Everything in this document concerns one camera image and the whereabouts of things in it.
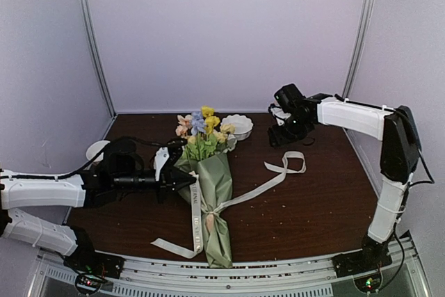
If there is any bright yellow flower stem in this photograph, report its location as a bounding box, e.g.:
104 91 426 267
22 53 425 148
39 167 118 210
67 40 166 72
201 106 220 134

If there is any left aluminium frame post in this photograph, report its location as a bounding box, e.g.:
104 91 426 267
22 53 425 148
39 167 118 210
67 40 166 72
79 0 117 119

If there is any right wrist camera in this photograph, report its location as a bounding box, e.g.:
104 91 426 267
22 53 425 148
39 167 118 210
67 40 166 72
268 103 291 126

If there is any right black cable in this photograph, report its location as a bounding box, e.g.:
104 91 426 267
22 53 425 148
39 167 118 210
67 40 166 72
396 107 436 185

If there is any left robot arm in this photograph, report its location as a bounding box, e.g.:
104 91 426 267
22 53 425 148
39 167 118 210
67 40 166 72
1 136 195 272

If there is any white fluted dish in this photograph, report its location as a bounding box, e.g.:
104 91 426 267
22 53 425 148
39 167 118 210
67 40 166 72
222 114 254 141

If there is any aluminium front rail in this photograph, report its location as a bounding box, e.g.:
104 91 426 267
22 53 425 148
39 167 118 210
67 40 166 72
31 237 432 297

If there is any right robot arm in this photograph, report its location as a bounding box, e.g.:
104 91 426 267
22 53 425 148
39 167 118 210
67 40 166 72
268 83 421 271

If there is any small white tea bowl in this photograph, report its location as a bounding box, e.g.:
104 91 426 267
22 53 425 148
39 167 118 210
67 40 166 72
86 140 110 164

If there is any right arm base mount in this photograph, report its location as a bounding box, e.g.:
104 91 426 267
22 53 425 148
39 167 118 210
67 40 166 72
332 236 392 278

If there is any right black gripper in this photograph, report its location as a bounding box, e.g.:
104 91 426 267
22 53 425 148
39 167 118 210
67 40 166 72
268 115 311 149

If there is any black cable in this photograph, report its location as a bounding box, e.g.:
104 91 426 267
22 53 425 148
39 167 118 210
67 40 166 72
0 138 185 183
396 107 436 185

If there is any cream yellow rose stem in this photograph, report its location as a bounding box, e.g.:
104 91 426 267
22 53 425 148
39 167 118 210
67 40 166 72
187 122 238 154

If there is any left black cable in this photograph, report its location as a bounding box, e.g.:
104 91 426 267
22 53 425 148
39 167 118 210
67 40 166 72
0 138 185 183

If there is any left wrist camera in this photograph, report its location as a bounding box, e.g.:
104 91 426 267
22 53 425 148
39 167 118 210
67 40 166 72
154 147 170 182

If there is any green and pink wrapping paper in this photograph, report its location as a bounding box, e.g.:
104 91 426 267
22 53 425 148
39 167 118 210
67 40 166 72
175 153 233 268

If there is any right aluminium frame post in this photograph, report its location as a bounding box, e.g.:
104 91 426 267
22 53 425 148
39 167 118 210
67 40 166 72
341 0 375 98

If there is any aluminium frame post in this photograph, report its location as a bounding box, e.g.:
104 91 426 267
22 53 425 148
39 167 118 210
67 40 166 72
79 0 117 119
341 0 375 98

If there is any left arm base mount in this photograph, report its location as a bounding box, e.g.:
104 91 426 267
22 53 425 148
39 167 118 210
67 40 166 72
63 227 124 279

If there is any peach flower stem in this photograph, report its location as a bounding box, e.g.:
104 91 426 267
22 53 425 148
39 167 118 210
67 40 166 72
175 114 193 138

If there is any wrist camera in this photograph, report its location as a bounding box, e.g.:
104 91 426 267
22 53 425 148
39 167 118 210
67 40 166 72
268 103 291 126
154 147 170 182

